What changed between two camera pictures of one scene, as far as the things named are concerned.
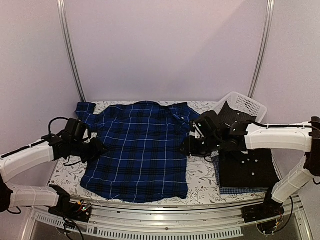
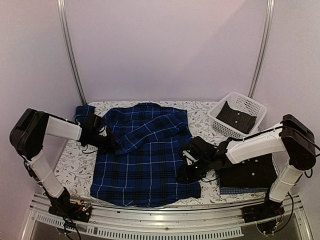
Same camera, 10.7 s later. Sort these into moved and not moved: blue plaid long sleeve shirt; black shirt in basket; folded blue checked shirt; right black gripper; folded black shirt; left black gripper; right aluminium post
Moved: left black gripper; blue plaid long sleeve shirt; right black gripper
Not moved: black shirt in basket; folded black shirt; folded blue checked shirt; right aluminium post
